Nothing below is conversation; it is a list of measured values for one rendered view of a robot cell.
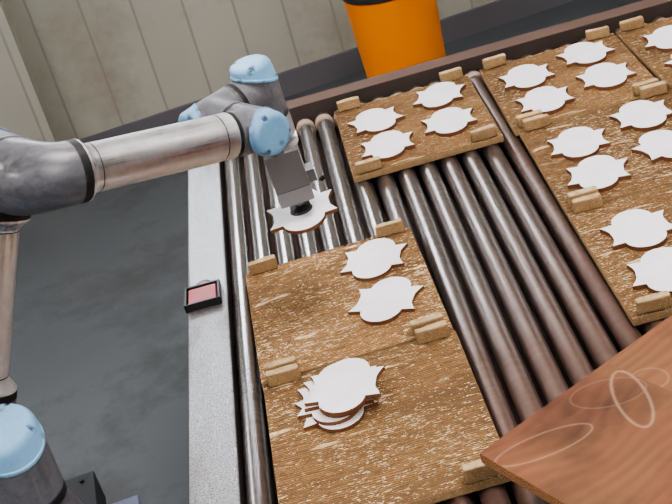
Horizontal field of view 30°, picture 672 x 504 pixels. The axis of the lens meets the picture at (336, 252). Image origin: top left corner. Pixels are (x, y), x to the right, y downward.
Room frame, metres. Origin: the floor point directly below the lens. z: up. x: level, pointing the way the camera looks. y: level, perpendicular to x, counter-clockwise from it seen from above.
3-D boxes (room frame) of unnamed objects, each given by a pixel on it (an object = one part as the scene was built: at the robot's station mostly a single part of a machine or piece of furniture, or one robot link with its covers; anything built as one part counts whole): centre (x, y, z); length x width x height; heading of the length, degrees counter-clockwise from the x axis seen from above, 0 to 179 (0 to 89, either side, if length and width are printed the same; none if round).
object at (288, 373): (1.84, 0.15, 0.95); 0.06 x 0.02 x 0.03; 89
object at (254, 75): (2.06, 0.05, 1.38); 0.09 x 0.08 x 0.11; 121
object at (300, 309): (2.06, 0.02, 0.93); 0.41 x 0.35 x 0.02; 0
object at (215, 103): (1.99, 0.13, 1.37); 0.11 x 0.11 x 0.08; 31
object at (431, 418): (1.64, 0.02, 0.93); 0.41 x 0.35 x 0.02; 179
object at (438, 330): (1.83, -0.12, 0.95); 0.06 x 0.02 x 0.03; 89
